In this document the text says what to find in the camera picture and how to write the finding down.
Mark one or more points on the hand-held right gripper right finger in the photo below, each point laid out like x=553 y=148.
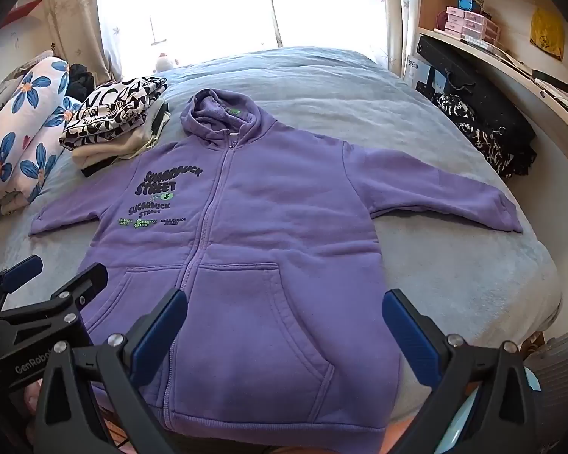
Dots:
x=412 y=335

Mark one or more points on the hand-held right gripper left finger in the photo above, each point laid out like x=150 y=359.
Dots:
x=161 y=331

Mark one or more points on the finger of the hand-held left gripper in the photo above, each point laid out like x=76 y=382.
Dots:
x=23 y=270
x=83 y=281

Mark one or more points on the purple zip hoodie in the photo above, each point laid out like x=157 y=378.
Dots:
x=265 y=246

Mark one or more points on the blue floral rolled blanket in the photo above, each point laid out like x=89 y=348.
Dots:
x=28 y=151

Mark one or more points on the beige folded garment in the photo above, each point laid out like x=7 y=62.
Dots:
x=116 y=153

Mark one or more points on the grey ribbed suitcase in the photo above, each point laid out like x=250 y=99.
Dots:
x=561 y=359

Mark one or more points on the black white printed garment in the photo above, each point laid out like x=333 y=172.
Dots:
x=109 y=113

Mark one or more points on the black white patterned cloth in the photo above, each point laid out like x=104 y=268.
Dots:
x=468 y=127

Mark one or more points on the small plush toy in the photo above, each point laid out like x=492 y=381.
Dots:
x=165 y=62

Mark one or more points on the grey fleece blanket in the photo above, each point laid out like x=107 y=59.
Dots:
x=359 y=104

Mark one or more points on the white cartoon printed board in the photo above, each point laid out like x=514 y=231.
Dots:
x=9 y=28

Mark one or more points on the long black case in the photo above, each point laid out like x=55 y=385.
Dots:
x=492 y=99

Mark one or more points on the white cardboard box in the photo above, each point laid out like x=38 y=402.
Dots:
x=412 y=68

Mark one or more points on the flat black item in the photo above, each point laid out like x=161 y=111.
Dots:
x=558 y=87

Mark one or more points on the pink storage box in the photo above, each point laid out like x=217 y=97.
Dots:
x=485 y=30
x=459 y=21

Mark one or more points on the maroon pouch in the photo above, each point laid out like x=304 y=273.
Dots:
x=440 y=19

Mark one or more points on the yellow bag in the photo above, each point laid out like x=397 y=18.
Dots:
x=546 y=33

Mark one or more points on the blue box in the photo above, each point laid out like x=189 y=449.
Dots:
x=468 y=4

